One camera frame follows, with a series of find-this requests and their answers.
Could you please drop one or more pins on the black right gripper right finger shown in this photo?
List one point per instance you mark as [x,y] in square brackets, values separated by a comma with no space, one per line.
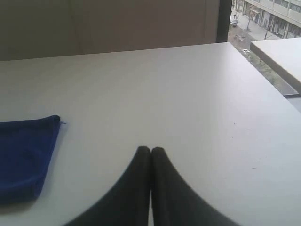
[174,203]

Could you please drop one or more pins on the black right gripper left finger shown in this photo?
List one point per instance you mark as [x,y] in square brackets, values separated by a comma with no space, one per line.
[127,202]

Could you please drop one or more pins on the blue microfiber towel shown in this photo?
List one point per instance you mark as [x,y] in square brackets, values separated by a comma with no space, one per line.
[26,149]

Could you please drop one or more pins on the dark window frame post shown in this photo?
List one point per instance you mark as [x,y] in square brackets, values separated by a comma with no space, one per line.
[223,20]

